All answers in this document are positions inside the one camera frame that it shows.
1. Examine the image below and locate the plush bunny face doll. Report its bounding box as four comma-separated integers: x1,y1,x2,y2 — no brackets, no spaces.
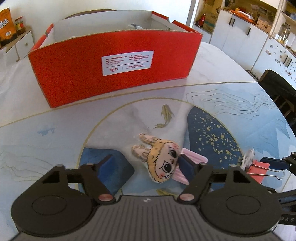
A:
131,133,181,183

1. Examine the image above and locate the white fridge with magnets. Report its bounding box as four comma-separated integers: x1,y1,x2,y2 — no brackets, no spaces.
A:
251,38,295,88

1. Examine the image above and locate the white drawer cabinet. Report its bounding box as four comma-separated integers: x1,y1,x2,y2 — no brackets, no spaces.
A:
1,27,34,70

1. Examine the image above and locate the red cardboard box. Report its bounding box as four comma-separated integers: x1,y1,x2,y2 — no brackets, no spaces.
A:
28,10,202,108

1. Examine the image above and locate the red binder clip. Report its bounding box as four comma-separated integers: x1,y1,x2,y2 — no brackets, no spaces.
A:
246,160,285,184

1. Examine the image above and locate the black chair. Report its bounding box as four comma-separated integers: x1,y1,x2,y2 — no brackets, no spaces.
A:
247,70,295,128

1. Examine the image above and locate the orange snack bag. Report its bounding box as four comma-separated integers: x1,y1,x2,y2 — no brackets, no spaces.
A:
0,8,18,46

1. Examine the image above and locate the pink ridged pad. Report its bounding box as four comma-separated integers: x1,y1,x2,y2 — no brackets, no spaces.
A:
171,148,208,185

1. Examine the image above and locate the white tissue pack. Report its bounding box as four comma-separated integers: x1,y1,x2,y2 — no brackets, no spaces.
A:
126,23,143,30

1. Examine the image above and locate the glass sauce jar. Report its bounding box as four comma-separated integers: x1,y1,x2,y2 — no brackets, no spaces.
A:
15,16,26,35

